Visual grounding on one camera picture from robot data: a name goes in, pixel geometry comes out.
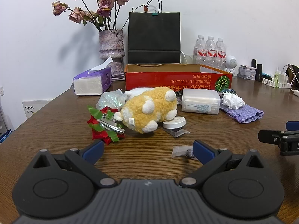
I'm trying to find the white robot speaker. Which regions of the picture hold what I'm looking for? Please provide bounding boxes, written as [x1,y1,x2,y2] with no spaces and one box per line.
[224,55,237,78]

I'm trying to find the iridescent plastic bag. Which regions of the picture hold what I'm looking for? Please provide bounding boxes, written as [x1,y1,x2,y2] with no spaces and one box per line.
[96,89,128,111]

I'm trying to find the red flower hair clip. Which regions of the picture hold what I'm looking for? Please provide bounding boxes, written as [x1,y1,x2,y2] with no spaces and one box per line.
[87,105,126,145]

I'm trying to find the red cardboard box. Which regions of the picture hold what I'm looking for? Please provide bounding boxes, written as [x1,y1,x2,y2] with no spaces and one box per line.
[124,63,233,92]

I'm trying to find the dried rose bouquet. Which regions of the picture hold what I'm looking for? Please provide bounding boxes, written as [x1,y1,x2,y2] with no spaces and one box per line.
[52,0,129,32]

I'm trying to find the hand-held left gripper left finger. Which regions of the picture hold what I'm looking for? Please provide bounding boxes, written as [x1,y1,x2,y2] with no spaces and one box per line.
[33,140,117,188]

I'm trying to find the white tissue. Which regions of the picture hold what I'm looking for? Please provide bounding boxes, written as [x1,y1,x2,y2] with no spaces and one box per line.
[221,92,246,110]

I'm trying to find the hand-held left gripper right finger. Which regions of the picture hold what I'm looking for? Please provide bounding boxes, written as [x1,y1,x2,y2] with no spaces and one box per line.
[180,140,265,188]

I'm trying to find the small clear packet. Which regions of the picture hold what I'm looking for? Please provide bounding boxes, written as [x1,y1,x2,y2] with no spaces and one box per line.
[172,145,199,161]

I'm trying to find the white plastic wipes container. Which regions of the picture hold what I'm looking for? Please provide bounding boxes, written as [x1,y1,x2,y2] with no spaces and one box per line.
[181,90,221,115]

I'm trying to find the purple textured vase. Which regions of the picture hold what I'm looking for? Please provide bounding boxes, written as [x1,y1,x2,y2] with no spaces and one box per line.
[98,29,126,74]

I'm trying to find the clear water bottle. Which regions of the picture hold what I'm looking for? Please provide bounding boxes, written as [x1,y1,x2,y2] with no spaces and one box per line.
[193,35,208,64]
[206,36,218,66]
[216,38,227,69]

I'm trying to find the clear packet with dark item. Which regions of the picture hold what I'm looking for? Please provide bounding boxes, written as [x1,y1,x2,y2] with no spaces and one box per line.
[166,127,190,138]

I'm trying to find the yellow plush toy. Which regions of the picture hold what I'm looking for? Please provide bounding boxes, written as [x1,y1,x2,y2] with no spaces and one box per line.
[114,86,178,134]

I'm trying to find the purple cloth pouch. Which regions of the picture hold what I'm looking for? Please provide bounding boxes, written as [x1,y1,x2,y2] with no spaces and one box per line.
[220,104,264,124]

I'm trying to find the small tin box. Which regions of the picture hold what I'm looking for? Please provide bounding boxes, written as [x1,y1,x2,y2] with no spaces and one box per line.
[238,65,257,79]

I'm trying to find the purple tissue pack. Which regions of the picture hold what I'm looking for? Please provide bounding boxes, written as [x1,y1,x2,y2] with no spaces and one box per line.
[73,57,113,96]

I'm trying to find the dried orange flower bud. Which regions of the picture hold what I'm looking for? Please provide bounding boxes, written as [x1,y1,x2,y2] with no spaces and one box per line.
[132,4,149,13]

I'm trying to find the white holder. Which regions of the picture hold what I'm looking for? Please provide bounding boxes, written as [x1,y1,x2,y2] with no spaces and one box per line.
[262,77,278,87]

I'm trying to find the white cable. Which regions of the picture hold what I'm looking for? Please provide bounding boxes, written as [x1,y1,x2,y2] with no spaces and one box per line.
[283,65,299,97]

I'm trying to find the black paper bag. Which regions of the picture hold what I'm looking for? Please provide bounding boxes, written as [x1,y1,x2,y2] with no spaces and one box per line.
[128,0,181,64]

